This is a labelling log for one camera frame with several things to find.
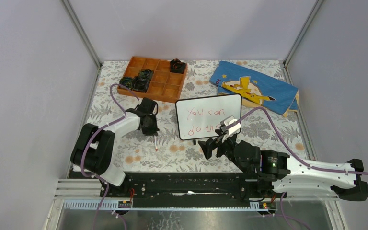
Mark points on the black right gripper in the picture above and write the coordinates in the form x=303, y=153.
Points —
x=210, y=144

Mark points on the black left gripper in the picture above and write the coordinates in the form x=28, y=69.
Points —
x=153, y=131

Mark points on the white whiteboard black frame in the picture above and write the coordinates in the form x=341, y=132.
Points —
x=198, y=118

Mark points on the red white marker pen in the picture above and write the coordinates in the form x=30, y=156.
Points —
x=155, y=143

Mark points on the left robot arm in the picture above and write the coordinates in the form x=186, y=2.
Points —
x=94, y=146

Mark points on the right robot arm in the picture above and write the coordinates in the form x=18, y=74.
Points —
x=277, y=172

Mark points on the floral tablecloth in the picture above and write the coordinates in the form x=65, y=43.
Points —
x=136, y=152

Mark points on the blue pikachu cloth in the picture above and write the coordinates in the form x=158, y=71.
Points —
x=255, y=87

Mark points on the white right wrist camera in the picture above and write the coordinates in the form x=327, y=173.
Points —
x=229, y=127

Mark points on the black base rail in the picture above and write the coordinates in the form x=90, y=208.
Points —
x=191, y=190

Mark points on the aluminium frame post left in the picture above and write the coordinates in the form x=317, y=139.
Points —
x=81, y=32

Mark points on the aluminium frame post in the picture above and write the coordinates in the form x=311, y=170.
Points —
x=316, y=8
x=81, y=32

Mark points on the aluminium frame post right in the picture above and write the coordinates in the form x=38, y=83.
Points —
x=316, y=8

